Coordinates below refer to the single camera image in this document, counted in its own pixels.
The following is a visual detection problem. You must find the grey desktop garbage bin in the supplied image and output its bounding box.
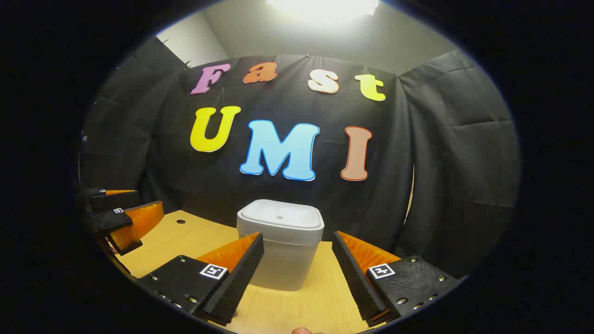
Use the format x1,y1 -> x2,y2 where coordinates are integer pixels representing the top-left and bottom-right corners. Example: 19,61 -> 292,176
237,199 -> 325,292

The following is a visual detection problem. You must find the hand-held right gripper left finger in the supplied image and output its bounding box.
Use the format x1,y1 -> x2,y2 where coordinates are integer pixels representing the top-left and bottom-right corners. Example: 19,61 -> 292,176
137,232 -> 265,327

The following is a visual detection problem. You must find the wooden desktop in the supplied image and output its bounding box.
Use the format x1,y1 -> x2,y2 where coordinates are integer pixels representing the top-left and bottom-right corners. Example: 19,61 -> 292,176
109,210 -> 400,334

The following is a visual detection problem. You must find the black backdrop cloth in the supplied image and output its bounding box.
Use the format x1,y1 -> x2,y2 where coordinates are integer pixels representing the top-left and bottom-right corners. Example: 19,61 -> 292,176
79,37 -> 520,279

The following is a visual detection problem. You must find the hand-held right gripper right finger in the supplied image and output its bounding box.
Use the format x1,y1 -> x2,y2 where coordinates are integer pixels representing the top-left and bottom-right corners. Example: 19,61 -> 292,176
332,231 -> 460,328

